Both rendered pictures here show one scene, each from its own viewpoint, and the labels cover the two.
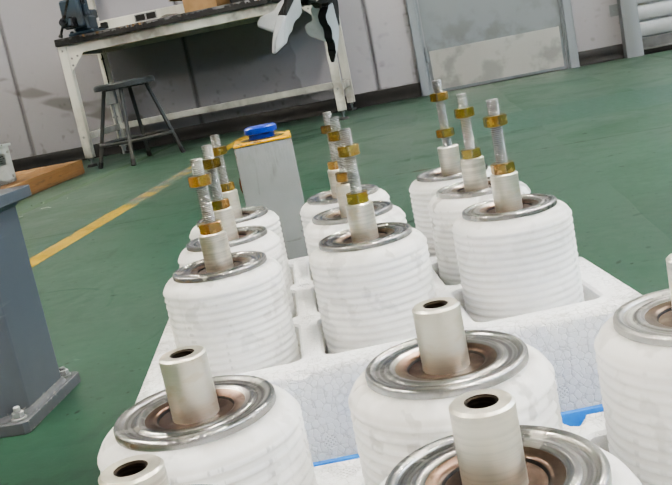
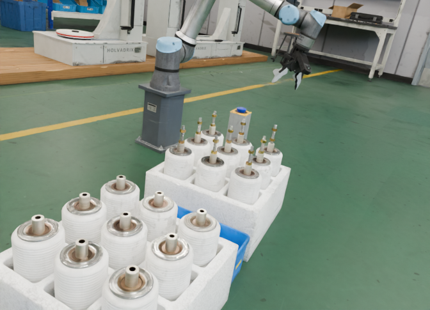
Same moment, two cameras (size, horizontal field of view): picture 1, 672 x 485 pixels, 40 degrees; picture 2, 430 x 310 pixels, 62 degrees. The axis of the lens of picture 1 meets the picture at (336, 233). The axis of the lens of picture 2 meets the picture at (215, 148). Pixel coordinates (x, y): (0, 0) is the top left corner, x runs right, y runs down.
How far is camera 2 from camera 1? 59 cm
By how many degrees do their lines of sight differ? 25
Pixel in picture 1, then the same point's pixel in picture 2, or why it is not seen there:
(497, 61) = not seen: outside the picture
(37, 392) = (169, 144)
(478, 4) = not seen: outside the picture
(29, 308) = (176, 122)
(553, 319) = (234, 204)
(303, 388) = (178, 186)
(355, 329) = (198, 180)
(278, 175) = (238, 124)
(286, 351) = (184, 176)
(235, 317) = (174, 164)
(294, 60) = (366, 48)
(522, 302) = (234, 195)
